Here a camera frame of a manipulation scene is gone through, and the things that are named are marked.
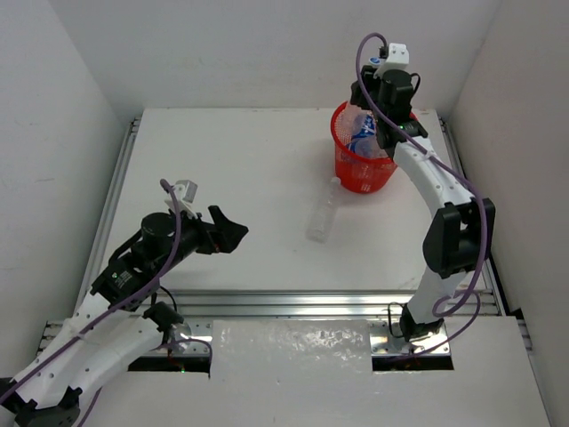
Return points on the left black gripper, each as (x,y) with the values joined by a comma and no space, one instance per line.
(212,237)

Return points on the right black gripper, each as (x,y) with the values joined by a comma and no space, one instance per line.
(368,76)

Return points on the blue label bottle front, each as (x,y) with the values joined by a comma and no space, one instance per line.
(364,126)

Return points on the blue label bottle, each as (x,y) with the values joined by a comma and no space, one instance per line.
(364,147)
(364,126)

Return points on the clear bottle white cap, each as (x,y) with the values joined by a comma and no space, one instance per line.
(324,212)
(345,120)

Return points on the blue label bottle back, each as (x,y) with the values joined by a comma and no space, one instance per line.
(364,147)

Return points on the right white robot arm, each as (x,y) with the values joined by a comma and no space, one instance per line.
(459,237)

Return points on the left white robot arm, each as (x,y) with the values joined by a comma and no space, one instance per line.
(112,328)

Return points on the red mesh plastic bin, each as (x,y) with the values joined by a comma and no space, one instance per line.
(358,174)

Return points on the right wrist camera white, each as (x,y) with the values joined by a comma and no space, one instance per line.
(398,57)

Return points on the aluminium left side rail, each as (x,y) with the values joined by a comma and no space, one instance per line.
(78,287)

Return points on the aluminium front rail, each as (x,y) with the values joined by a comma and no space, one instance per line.
(382,312)

